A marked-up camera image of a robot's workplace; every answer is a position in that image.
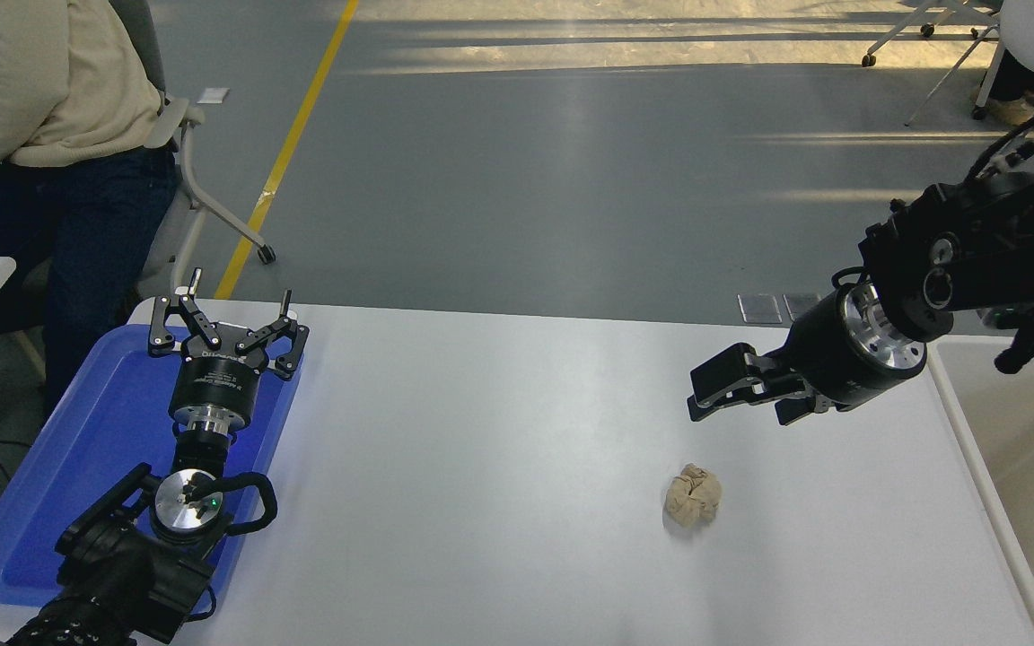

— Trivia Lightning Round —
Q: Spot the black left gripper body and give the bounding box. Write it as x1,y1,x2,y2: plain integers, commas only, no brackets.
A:
167,320,278,423

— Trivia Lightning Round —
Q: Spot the metal floor plate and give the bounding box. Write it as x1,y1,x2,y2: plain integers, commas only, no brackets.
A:
784,292,829,323
738,293,783,325

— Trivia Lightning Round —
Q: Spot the white frame chair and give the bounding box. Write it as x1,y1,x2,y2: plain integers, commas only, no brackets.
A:
903,27,1034,127

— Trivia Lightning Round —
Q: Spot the crumpled tan paper ball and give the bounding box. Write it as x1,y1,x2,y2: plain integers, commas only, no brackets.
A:
663,463,723,528

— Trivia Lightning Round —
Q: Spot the grey office chair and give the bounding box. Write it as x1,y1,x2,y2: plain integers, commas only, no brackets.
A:
109,0,277,301

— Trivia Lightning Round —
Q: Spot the blue plastic tray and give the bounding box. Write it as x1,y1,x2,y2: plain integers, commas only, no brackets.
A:
0,323,304,620

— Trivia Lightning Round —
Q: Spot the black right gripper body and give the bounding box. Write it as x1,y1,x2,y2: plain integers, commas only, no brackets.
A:
783,287,882,414

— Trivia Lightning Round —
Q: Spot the large pale bin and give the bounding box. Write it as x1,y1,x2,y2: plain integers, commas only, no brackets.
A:
925,335,1034,646

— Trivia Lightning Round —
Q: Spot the seated person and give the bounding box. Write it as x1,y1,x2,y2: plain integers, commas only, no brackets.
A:
0,0,181,418

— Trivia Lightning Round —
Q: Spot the rolling chair base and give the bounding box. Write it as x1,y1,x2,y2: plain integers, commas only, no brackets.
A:
860,0,998,66

